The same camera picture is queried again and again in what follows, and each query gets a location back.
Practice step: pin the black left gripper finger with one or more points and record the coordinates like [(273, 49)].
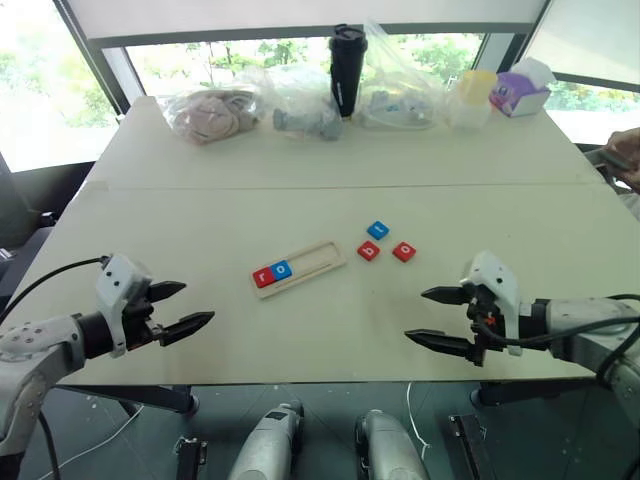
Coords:
[(187, 325), (167, 289)]

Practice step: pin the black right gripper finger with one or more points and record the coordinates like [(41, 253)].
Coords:
[(442, 342), (447, 295)]

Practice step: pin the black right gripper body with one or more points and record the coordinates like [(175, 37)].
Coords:
[(482, 310)]

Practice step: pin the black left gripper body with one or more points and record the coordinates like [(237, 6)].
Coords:
[(137, 320)]

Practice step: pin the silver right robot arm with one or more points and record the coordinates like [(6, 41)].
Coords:
[(575, 325)]

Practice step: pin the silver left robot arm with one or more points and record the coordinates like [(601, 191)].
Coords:
[(30, 345)]

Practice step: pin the red letter tile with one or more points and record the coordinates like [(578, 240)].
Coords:
[(263, 278), (404, 252), (369, 251)]

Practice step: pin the blue letter tile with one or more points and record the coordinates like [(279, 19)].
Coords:
[(378, 229), (281, 271)]

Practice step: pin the wooden letter tray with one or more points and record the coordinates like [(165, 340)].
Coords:
[(315, 260)]

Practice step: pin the person's bare hand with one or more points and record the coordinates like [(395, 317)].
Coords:
[(627, 150)]

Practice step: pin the black table leg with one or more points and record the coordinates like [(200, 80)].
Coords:
[(525, 394), (150, 397)]

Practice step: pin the silver rounded leg shell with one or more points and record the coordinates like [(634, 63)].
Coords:
[(387, 447), (270, 445)]

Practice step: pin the plastic bag with pink plush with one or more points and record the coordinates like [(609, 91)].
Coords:
[(210, 117)]

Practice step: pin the dark smartphone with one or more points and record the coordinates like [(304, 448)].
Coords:
[(602, 159)]

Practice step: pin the clear container with yellow lid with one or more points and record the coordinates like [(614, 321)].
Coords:
[(472, 97)]

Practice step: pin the clear plastic bag with items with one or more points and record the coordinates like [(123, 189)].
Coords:
[(400, 95)]

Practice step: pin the purple tissue box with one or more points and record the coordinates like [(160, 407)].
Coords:
[(517, 92)]

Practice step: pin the plastic bag with grey toy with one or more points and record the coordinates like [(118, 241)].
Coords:
[(305, 107)]

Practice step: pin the black travel tumbler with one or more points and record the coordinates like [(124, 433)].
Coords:
[(347, 70)]

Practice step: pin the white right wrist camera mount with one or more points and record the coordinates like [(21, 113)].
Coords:
[(492, 272)]

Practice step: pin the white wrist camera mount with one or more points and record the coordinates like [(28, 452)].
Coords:
[(492, 272), (117, 280)]

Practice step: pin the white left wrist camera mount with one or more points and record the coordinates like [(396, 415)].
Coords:
[(117, 280)]

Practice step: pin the black foot bracket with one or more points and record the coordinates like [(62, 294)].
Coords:
[(470, 445), (192, 457)]

